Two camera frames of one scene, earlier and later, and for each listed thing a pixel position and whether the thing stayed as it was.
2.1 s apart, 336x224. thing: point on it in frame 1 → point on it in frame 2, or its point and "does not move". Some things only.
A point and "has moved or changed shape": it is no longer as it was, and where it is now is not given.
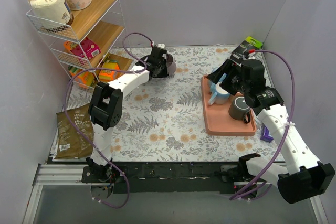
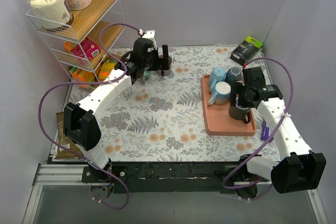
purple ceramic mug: [171, 64] has moved or changed shape
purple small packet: [265, 134] does not move
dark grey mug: [239, 110] does not move
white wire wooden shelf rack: [94, 45] does not move
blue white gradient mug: [221, 97] does not move
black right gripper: [224, 76] → [237, 97]
